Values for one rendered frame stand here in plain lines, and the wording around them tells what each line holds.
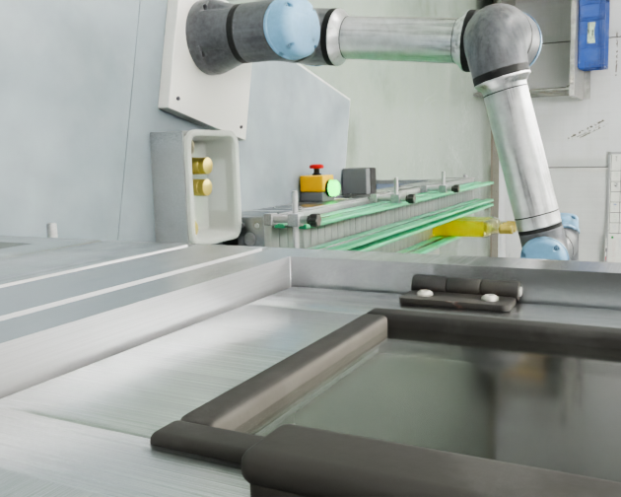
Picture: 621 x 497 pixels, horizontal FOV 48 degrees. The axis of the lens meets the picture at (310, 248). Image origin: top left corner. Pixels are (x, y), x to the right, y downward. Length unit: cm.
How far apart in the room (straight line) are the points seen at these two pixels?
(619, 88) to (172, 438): 712
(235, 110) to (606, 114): 593
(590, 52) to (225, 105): 538
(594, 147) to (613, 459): 707
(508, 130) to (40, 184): 77
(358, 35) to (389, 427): 127
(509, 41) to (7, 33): 79
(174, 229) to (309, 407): 114
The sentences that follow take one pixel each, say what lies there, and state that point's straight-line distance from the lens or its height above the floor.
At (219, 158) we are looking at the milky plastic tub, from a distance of 148.
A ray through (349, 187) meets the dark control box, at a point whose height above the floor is 78.
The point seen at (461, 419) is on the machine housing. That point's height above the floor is 159.
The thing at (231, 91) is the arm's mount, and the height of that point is 78.
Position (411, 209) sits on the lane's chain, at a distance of 235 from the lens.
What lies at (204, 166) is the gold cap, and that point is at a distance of 142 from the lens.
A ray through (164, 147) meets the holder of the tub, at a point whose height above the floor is 78.
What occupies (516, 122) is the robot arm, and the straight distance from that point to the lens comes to 123.
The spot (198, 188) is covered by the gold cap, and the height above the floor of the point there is 80.
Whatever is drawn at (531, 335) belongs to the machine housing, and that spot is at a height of 159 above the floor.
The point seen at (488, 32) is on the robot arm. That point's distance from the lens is 126.
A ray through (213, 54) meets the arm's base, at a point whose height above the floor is 82.
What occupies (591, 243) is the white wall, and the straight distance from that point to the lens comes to 733.
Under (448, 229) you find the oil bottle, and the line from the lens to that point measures 255.
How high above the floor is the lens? 165
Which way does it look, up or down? 27 degrees down
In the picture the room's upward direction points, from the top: 93 degrees clockwise
